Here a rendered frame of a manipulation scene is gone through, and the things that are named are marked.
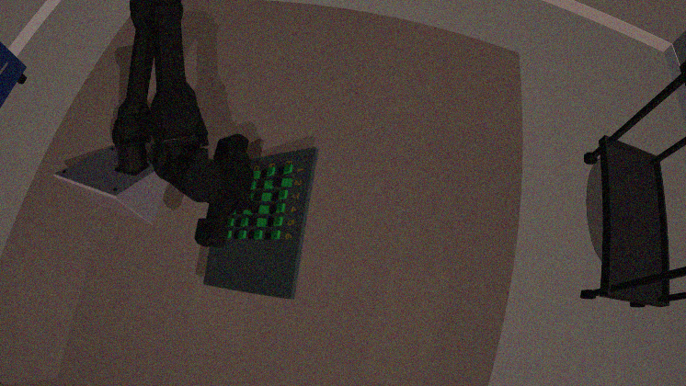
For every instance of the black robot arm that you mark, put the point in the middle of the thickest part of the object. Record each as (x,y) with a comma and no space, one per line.
(174,114)

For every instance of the dark grey switch panel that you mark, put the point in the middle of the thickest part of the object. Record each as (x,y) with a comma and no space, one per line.
(263,248)

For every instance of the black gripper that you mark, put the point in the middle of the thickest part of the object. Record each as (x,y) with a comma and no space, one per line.
(211,231)

